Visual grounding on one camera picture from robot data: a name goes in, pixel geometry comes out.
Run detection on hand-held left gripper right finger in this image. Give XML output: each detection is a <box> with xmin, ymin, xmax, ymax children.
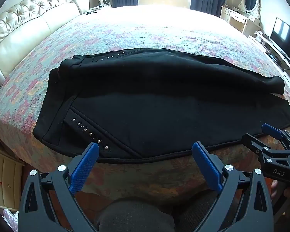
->
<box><xmin>192</xmin><ymin>141</ymin><xmax>274</xmax><ymax>232</ymax></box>

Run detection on cream tufted headboard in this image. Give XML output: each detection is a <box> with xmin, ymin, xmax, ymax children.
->
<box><xmin>0</xmin><ymin>0</ymin><xmax>90</xmax><ymax>87</ymax></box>

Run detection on black television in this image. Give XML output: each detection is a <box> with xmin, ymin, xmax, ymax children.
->
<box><xmin>269</xmin><ymin>17</ymin><xmax>290</xmax><ymax>61</ymax></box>

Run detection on black studded pants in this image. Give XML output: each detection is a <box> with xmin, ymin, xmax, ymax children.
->
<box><xmin>32</xmin><ymin>49</ymin><xmax>290</xmax><ymax>164</ymax></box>

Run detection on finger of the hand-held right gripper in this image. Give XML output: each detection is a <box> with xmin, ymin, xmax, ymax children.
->
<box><xmin>241</xmin><ymin>134</ymin><xmax>271</xmax><ymax>160</ymax></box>
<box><xmin>261</xmin><ymin>123</ymin><xmax>290</xmax><ymax>148</ymax></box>

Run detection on white dressing table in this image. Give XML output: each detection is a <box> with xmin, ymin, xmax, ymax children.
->
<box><xmin>220</xmin><ymin>5</ymin><xmax>261</xmax><ymax>37</ymax></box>

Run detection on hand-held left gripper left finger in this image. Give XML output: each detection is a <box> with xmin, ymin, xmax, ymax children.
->
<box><xmin>18</xmin><ymin>141</ymin><xmax>100</xmax><ymax>232</ymax></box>

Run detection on floral bed blanket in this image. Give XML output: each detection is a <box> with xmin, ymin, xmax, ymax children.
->
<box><xmin>0</xmin><ymin>5</ymin><xmax>290</xmax><ymax>205</ymax></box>

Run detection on cream bedside cabinet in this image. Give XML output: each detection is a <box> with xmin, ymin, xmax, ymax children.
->
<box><xmin>0</xmin><ymin>142</ymin><xmax>25</xmax><ymax>211</ymax></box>

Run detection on white television stand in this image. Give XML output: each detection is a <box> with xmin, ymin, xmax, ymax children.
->
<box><xmin>248</xmin><ymin>31</ymin><xmax>290</xmax><ymax>87</ymax></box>

